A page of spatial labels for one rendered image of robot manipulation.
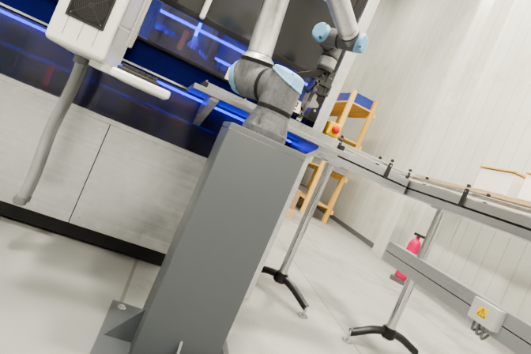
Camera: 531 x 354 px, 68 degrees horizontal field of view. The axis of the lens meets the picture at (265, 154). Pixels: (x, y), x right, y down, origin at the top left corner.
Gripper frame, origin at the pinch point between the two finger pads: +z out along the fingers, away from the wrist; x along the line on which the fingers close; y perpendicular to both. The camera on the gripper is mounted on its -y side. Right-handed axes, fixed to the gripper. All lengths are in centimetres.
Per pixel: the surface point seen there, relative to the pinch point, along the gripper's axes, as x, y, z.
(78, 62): 7, -87, 20
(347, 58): 31, 22, -39
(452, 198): 6, 96, 7
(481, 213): -14, 96, 10
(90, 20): -24, -83, 8
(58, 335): -36, -55, 98
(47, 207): 33, -81, 85
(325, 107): 31.1, 22.1, -11.1
